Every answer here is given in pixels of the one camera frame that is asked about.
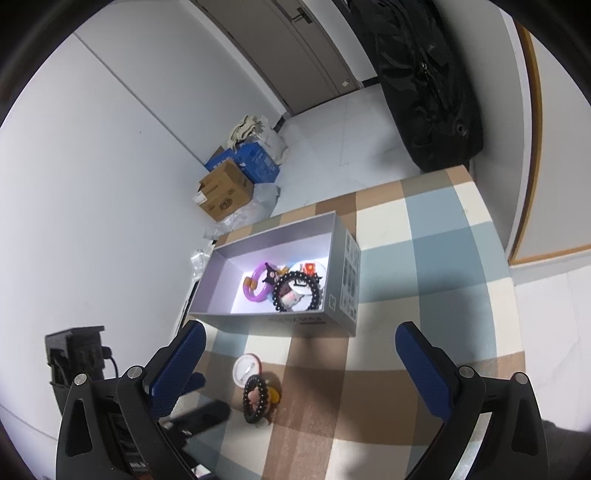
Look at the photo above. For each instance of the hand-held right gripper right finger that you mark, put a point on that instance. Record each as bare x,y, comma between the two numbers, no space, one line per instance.
420,364

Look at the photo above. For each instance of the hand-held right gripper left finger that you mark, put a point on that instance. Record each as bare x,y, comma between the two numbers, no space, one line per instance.
180,364

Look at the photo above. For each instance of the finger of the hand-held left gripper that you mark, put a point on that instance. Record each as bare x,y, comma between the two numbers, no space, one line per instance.
196,383
203,413

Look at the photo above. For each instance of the white round compact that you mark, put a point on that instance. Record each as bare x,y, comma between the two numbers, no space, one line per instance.
244,369

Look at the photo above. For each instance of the grey cardboard box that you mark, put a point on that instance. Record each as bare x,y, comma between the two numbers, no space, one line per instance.
277,318

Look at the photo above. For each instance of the white round figure charm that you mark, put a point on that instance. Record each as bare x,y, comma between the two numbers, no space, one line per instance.
291,300

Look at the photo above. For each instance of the small orange charm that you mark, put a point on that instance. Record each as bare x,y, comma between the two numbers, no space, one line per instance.
274,394

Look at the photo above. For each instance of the crinkled silver plastic bag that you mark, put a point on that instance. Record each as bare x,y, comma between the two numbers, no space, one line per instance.
199,261

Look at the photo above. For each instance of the checked tablecloth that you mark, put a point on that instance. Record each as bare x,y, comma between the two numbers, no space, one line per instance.
415,258

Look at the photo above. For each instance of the grey plastic mailer bag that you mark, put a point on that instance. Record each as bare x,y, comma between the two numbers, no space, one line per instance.
265,198
217,228

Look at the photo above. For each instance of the dark cloth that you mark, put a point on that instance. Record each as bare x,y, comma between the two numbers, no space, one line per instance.
570,447

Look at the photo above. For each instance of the brown cardboard box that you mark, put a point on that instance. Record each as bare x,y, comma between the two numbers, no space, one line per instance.
226,191

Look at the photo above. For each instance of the blue cardboard box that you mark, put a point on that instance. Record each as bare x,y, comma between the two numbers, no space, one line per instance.
254,161

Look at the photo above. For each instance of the white wardrobe with wood trim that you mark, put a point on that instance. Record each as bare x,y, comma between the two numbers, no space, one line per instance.
545,161

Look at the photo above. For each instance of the white plastic bag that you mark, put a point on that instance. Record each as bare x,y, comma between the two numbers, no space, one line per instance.
277,143

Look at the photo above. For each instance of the beige cloth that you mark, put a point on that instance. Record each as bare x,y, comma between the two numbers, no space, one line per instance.
244,127

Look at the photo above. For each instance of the black backpack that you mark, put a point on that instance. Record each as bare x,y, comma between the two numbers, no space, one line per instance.
425,83

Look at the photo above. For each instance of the grey door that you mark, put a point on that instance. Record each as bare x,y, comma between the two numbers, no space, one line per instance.
295,55

